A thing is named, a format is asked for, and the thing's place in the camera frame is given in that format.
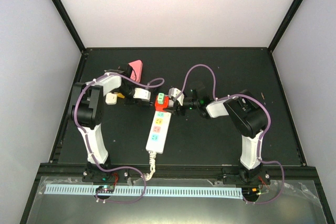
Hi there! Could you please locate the red cube socket adapter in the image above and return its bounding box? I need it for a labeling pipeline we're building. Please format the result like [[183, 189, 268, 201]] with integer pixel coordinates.
[[155, 96, 169, 112]]

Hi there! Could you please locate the green white plug adapter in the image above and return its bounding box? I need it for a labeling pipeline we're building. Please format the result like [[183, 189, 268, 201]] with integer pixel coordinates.
[[157, 93, 165, 104]]

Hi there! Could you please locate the yellow cube socket adapter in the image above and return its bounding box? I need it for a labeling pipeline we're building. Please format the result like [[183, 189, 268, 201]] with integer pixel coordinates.
[[117, 93, 125, 99]]

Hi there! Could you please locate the pink triangular power strip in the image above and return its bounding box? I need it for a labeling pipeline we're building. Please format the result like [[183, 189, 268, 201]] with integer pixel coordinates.
[[129, 60, 143, 82]]

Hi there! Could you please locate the white long power strip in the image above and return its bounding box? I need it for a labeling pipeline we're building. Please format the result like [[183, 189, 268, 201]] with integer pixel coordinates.
[[146, 111, 172, 154]]

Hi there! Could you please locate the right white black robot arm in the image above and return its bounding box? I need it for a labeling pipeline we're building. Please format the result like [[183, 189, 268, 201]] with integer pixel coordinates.
[[155, 81, 269, 184]]

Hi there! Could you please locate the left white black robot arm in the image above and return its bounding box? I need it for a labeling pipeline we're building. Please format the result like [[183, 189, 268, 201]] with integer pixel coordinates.
[[68, 64, 165, 182]]

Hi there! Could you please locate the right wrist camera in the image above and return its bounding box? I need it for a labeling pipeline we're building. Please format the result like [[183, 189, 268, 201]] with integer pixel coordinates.
[[168, 88, 185, 105]]

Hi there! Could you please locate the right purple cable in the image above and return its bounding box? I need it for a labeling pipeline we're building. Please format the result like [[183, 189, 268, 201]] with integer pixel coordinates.
[[175, 64, 286, 205]]

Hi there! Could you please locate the purple cable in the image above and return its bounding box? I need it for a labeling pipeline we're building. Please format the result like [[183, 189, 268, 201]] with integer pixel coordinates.
[[75, 72, 165, 204], [175, 64, 286, 205]]

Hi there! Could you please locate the white power strip cord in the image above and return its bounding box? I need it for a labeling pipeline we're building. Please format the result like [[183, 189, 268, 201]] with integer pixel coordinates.
[[143, 151, 158, 182]]

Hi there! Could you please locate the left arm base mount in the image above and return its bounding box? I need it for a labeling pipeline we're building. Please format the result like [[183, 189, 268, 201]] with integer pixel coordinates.
[[82, 166, 129, 184]]

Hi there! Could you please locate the white slotted cable duct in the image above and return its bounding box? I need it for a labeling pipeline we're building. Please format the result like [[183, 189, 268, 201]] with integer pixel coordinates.
[[44, 184, 243, 199]]

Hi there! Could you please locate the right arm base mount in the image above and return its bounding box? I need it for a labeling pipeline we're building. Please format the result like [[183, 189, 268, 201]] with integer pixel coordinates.
[[221, 166, 267, 185]]

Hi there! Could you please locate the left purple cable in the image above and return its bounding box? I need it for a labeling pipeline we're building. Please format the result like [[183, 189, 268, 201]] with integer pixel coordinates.
[[75, 72, 165, 204]]

